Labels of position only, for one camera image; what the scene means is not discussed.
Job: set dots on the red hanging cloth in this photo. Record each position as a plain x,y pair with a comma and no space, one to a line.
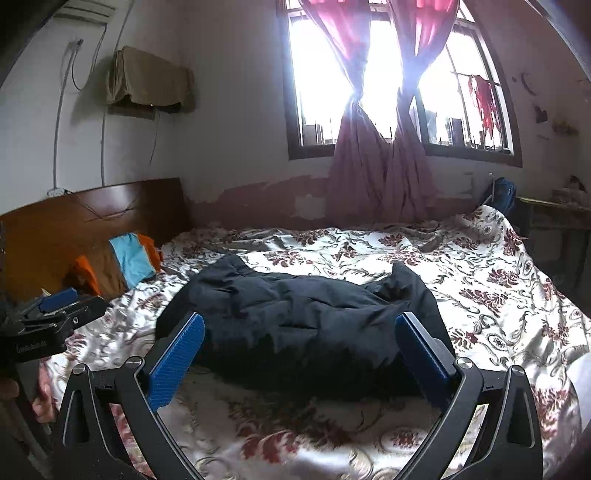
482,99

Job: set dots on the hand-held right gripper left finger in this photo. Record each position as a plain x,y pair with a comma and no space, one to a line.
178,360

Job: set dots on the white power strip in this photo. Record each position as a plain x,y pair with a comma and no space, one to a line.
57,191

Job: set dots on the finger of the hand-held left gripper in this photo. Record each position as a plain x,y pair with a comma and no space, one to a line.
83,311
57,301

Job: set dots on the white wall pipe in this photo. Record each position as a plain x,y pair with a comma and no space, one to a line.
57,115

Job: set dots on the black padded jacket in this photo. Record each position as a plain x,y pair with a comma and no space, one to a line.
300,314

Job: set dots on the cloth covered wall box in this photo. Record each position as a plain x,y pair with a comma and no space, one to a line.
147,78

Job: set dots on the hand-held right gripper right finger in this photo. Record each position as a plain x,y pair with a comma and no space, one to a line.
425,355

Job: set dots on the orange brown blue striped pillow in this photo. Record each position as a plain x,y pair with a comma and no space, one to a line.
129,258

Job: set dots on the white air conditioner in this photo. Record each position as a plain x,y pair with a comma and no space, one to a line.
87,9

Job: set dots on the blue backpack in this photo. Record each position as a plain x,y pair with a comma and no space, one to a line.
503,194

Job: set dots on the wooden headboard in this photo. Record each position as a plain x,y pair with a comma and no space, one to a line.
69,221

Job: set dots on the wooden desk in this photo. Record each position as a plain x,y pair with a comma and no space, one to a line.
554,217

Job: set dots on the floral bedsheet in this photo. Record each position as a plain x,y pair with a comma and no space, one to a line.
485,286

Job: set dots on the person's left hand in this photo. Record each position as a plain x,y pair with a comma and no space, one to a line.
45,401

